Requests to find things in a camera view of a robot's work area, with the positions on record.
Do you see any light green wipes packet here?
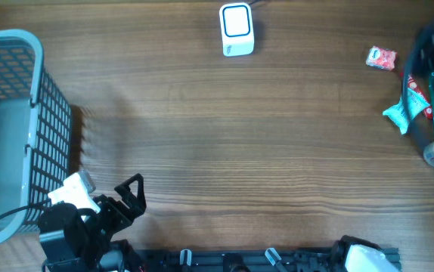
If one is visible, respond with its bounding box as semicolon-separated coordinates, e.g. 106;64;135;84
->
383;88;430;134

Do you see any red white small packet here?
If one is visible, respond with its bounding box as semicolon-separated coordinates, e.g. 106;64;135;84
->
365;46;397;71

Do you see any red Nescafe sachet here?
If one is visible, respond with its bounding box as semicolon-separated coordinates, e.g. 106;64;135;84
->
408;75;433;120

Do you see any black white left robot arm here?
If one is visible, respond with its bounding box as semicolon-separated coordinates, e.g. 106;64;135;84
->
37;170;147;271

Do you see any white barcode scanner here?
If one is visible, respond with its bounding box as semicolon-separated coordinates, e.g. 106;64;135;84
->
219;2;255;57

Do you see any grey plastic shopping basket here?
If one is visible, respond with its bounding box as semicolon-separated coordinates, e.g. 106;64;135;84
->
0;29;73;244

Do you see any black right camera cable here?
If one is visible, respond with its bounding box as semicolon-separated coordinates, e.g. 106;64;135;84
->
401;7;434;129

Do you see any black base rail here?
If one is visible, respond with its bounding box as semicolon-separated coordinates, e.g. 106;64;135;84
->
133;247;402;272

